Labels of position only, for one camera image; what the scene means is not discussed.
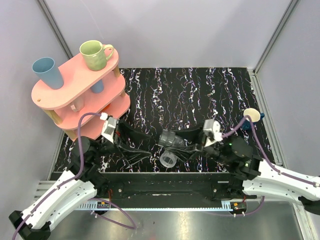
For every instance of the dark blue mug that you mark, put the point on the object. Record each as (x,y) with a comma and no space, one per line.
(254,115)

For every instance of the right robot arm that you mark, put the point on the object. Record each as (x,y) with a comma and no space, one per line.
(251,175)

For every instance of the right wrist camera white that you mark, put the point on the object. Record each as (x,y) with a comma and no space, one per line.
(212,131)

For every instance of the small blue cup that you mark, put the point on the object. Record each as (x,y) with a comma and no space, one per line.
(98,87)

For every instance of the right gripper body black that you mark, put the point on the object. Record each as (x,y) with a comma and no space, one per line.
(207,151)

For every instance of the pink three-tier wooden shelf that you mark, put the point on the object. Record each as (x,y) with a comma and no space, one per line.
(78,80)

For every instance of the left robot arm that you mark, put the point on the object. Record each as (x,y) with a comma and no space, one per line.
(81,181)

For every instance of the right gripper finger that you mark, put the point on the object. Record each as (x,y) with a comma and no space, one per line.
(184,153)
(193,135)

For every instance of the pale pink mug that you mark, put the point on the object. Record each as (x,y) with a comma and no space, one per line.
(77,104)

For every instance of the light blue plastic cup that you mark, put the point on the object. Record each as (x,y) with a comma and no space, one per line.
(46,69)

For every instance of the green ceramic mug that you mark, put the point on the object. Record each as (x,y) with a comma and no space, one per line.
(95,54)

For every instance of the clear elbow pipe fitting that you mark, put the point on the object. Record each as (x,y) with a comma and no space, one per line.
(168,159)

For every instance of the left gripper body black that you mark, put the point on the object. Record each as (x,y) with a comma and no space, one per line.
(118,137)

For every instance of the white slotted cable duct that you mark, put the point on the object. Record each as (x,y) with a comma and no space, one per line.
(221,206)

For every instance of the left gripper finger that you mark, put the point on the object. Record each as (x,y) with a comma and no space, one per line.
(134,155)
(127,133)

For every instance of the black marble pattern mat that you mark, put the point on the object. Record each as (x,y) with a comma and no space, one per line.
(180,98)

